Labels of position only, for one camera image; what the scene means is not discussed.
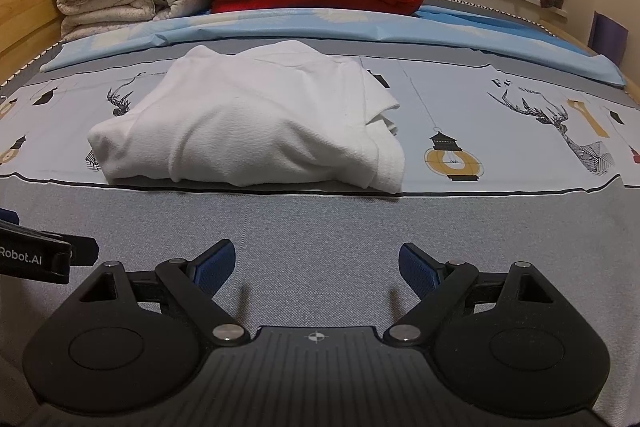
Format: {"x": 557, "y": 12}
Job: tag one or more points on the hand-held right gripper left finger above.
{"x": 217, "y": 267}

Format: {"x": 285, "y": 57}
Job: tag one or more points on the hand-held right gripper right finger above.
{"x": 417, "y": 269}

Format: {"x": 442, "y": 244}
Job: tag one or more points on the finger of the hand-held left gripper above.
{"x": 7, "y": 217}

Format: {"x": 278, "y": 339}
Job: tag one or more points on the white cotton garment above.
{"x": 240, "y": 122}

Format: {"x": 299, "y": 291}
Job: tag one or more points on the light blue cloud-print sheet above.
{"x": 450, "y": 32}

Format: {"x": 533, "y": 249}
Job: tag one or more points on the purple bag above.
{"x": 607, "y": 39}

